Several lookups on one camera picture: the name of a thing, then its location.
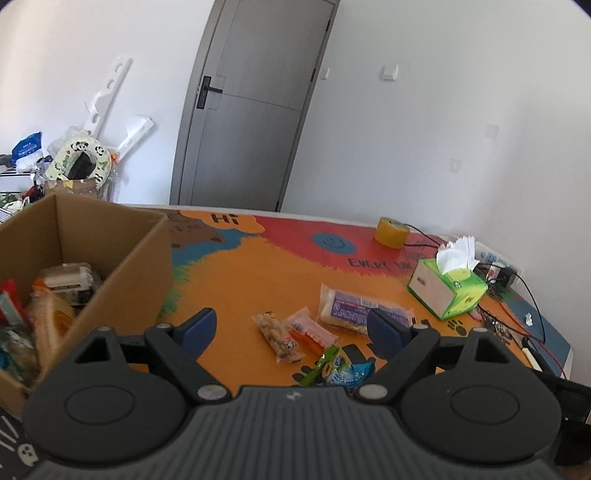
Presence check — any white foam board short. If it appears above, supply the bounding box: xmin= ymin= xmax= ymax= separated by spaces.
xmin=116 ymin=115 xmax=155 ymax=163

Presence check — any round cracker clear pack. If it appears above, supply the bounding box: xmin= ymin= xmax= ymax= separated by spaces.
xmin=28 ymin=291 xmax=76 ymax=369

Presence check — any black door handle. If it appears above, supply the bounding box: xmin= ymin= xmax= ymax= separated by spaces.
xmin=195 ymin=75 xmax=223 ymax=111

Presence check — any pink cake snack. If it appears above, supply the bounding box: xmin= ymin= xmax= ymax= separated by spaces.
xmin=32 ymin=262 xmax=102 ymax=307

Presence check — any colourful cartoon table mat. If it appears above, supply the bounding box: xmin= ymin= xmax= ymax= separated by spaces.
xmin=164 ymin=209 xmax=572 ymax=389

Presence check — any white foam board tall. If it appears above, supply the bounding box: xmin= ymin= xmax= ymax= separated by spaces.
xmin=82 ymin=55 xmax=132 ymax=138

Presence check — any yellow tape roll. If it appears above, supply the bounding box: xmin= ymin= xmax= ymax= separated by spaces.
xmin=374 ymin=217 xmax=410 ymax=250

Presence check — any orange sausage snack packet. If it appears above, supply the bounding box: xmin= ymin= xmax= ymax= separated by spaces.
xmin=283 ymin=307 xmax=339 ymax=356

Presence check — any blue small snack packet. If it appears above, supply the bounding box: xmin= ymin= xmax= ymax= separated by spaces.
xmin=322 ymin=357 xmax=376 ymax=390

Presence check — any green tissue box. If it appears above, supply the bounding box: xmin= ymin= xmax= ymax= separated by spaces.
xmin=408 ymin=236 xmax=488 ymax=320

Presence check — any brown cardboard box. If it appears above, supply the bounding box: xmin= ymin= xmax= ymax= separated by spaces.
xmin=1 ymin=194 xmax=172 ymax=418

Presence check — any white marker pen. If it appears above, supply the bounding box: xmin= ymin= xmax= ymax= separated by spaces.
xmin=521 ymin=336 xmax=547 ymax=372

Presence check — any avocado green snack packet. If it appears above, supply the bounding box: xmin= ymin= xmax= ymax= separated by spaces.
xmin=297 ymin=346 xmax=342 ymax=387

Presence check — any grey door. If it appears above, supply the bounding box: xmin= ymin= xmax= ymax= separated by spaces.
xmin=169 ymin=0 xmax=339 ymax=211

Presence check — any black power adapter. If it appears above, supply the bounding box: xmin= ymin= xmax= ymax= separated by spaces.
xmin=485 ymin=263 xmax=518 ymax=288

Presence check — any panda print seat ring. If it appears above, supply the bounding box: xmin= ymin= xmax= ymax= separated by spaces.
xmin=44 ymin=137 xmax=115 ymax=189

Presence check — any white power strip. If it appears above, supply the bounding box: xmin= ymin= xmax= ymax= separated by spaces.
xmin=476 ymin=243 xmax=524 ymax=275

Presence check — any key bunch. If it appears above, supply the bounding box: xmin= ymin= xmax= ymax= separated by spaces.
xmin=476 ymin=306 xmax=514 ymax=345

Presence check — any peanut snack packet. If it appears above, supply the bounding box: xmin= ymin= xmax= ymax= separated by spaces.
xmin=252 ymin=311 xmax=304 ymax=363

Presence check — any white light switch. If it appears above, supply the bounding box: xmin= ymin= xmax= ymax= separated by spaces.
xmin=381 ymin=64 xmax=400 ymax=82

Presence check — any red white striped packet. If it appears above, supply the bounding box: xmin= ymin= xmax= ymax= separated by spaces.
xmin=0 ymin=279 xmax=28 ymax=327

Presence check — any black cable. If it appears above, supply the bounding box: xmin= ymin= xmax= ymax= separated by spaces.
xmin=400 ymin=222 xmax=569 ymax=379

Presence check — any blue plastic bag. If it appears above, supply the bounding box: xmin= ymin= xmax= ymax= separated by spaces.
xmin=11 ymin=132 xmax=42 ymax=164

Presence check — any purple label cracker pack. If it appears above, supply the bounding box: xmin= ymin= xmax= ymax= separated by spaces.
xmin=317 ymin=284 xmax=414 ymax=335

